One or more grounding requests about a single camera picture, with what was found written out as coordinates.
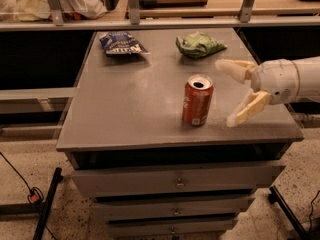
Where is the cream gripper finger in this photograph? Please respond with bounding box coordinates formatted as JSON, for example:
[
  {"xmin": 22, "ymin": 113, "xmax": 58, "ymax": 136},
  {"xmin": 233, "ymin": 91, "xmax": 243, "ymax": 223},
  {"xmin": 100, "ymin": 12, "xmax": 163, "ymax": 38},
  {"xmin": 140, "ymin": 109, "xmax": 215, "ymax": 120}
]
[
  {"xmin": 215, "ymin": 59, "xmax": 257, "ymax": 84},
  {"xmin": 227, "ymin": 89, "xmax": 271, "ymax": 127}
]

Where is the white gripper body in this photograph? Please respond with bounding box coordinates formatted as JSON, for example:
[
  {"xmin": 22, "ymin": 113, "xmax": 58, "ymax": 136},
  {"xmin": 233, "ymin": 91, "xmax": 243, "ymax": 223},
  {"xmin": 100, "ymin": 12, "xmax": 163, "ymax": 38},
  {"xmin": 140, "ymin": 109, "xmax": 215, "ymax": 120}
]
[{"xmin": 251, "ymin": 59, "xmax": 299, "ymax": 105}]

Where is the red coke can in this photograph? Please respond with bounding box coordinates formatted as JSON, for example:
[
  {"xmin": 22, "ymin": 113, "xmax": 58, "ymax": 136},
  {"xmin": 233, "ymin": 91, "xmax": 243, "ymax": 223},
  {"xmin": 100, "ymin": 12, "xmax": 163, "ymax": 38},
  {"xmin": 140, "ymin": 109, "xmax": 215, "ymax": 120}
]
[{"xmin": 182, "ymin": 74, "xmax": 214, "ymax": 127}]

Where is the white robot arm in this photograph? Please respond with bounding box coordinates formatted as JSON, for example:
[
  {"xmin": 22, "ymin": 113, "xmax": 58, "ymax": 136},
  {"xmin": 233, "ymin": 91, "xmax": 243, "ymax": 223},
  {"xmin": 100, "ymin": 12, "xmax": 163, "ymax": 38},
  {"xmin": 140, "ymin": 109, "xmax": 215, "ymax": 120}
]
[{"xmin": 215, "ymin": 56, "xmax": 320, "ymax": 127}]

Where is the green chip bag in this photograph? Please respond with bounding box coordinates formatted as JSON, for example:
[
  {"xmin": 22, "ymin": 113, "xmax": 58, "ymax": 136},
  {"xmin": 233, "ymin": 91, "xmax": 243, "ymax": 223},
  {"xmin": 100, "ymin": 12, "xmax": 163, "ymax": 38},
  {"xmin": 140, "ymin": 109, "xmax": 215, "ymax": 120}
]
[{"xmin": 175, "ymin": 32, "xmax": 227, "ymax": 58}]

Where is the black stand leg right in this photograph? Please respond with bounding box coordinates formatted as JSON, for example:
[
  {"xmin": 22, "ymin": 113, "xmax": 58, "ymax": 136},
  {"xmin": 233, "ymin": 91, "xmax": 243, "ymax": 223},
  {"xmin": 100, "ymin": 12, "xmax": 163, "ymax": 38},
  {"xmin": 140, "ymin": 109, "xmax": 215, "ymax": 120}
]
[{"xmin": 268, "ymin": 186, "xmax": 311, "ymax": 240}]

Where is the black stand leg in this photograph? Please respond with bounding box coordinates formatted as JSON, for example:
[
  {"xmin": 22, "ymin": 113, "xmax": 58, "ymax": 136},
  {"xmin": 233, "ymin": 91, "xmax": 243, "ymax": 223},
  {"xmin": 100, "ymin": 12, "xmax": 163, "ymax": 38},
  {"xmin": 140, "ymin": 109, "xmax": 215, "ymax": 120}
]
[
  {"xmin": 33, "ymin": 167, "xmax": 63, "ymax": 240},
  {"xmin": 268, "ymin": 186, "xmax": 311, "ymax": 240}
]

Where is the grey drawer cabinet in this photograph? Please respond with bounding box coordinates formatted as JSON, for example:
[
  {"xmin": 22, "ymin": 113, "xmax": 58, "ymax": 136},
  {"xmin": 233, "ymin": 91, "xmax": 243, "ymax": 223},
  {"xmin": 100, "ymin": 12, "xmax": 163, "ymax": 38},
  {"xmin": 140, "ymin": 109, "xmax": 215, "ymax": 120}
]
[{"xmin": 57, "ymin": 30, "xmax": 303, "ymax": 230}]

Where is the middle grey drawer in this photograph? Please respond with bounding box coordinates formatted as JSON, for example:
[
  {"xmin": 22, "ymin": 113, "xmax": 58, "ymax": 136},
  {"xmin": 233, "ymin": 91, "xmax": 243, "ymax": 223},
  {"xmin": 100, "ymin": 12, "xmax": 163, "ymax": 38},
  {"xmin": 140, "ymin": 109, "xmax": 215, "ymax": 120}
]
[{"xmin": 92, "ymin": 194, "xmax": 254, "ymax": 221}]

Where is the grey drawer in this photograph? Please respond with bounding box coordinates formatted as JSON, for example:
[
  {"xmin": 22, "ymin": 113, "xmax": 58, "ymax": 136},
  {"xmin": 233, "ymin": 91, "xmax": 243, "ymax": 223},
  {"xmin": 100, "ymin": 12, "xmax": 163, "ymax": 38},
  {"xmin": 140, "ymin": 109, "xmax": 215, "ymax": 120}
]
[
  {"xmin": 107, "ymin": 217, "xmax": 237, "ymax": 238},
  {"xmin": 72, "ymin": 160, "xmax": 285, "ymax": 197},
  {"xmin": 92, "ymin": 194, "xmax": 254, "ymax": 221}
]

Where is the blue chip bag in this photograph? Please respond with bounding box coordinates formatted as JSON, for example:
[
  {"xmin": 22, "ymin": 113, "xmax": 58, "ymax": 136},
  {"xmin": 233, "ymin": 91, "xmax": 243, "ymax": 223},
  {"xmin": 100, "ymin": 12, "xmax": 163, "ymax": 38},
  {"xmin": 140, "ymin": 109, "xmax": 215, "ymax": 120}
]
[{"xmin": 99, "ymin": 31, "xmax": 149, "ymax": 55}]

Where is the bottom grey drawer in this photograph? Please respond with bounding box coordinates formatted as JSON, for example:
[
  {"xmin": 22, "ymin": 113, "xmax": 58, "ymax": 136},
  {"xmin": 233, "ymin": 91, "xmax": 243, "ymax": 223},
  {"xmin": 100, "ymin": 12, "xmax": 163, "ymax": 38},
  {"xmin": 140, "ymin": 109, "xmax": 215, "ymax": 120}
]
[{"xmin": 107, "ymin": 217, "xmax": 237, "ymax": 238}]

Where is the top grey drawer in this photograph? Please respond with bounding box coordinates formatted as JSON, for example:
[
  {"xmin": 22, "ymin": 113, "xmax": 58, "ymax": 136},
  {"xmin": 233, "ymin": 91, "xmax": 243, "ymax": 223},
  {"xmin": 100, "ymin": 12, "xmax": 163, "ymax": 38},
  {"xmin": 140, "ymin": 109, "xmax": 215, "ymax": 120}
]
[{"xmin": 72, "ymin": 160, "xmax": 285, "ymax": 197}]

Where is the black stand leg left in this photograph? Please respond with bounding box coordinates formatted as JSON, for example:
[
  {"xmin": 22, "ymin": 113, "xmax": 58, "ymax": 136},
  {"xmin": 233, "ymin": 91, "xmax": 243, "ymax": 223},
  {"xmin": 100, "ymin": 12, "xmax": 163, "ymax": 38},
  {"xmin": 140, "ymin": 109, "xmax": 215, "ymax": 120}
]
[{"xmin": 33, "ymin": 167, "xmax": 63, "ymax": 240}]

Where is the white cloth on shelf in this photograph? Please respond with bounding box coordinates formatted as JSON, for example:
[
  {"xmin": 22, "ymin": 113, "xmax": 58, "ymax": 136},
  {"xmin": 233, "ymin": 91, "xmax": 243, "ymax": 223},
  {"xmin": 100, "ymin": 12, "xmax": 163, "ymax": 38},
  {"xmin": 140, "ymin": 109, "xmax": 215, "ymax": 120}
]
[{"xmin": 0, "ymin": 0, "xmax": 107, "ymax": 22}]

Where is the grey metal bracket right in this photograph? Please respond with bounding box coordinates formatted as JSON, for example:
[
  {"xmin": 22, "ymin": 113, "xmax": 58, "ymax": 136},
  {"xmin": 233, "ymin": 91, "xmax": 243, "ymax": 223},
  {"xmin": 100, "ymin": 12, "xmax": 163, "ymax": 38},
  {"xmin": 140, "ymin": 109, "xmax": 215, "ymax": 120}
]
[{"xmin": 238, "ymin": 0, "xmax": 255, "ymax": 23}]

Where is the grey metal bracket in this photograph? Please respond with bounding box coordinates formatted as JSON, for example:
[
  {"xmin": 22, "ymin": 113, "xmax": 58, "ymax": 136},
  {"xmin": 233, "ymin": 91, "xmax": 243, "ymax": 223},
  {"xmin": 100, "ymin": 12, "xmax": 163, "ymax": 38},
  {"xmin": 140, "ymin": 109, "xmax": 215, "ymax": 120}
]
[
  {"xmin": 128, "ymin": 0, "xmax": 140, "ymax": 25},
  {"xmin": 47, "ymin": 0, "xmax": 64, "ymax": 26},
  {"xmin": 238, "ymin": 0, "xmax": 255, "ymax": 23}
]

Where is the black cable right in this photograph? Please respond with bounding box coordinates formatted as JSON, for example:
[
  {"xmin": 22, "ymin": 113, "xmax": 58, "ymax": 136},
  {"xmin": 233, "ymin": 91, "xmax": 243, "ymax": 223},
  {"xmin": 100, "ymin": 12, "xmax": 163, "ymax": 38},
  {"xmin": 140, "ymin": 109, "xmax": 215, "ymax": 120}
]
[{"xmin": 307, "ymin": 188, "xmax": 320, "ymax": 233}]

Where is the grey metal bracket middle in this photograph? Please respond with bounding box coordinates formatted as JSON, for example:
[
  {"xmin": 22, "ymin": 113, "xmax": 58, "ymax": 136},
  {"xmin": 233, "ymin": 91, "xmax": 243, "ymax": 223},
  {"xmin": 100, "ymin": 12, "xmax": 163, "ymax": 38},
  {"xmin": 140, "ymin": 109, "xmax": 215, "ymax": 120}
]
[{"xmin": 128, "ymin": 0, "xmax": 140, "ymax": 25}]

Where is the grey metal bracket left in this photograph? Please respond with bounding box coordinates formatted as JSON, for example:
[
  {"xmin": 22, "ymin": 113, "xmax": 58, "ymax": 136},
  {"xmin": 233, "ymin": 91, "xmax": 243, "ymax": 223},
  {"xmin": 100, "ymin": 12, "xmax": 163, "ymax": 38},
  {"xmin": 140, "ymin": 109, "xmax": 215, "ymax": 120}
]
[{"xmin": 47, "ymin": 0, "xmax": 64, "ymax": 26}]

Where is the black cable with orange plug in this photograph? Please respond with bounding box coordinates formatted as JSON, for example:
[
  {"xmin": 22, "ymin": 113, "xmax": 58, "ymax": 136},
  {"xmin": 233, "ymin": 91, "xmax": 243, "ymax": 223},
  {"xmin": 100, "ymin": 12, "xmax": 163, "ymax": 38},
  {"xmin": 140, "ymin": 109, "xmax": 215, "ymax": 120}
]
[{"xmin": 0, "ymin": 151, "xmax": 58, "ymax": 240}]

